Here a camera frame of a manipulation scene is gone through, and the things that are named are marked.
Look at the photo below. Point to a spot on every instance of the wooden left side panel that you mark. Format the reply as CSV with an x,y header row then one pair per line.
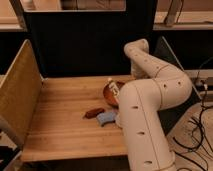
x,y
19,91

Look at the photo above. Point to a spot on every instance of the snack packet in bowl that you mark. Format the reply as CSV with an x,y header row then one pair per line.
x,y
114,89

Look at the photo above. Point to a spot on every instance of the dark red chip bag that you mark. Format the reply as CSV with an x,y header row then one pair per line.
x,y
93,113

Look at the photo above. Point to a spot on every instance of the blue sponge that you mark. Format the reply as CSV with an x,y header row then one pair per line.
x,y
106,117

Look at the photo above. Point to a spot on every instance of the black back panel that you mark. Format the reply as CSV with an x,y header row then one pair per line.
x,y
88,43

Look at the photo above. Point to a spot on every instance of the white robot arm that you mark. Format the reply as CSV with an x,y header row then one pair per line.
x,y
140,101

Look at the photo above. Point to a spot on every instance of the white paper cup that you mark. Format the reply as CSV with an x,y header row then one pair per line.
x,y
118,121

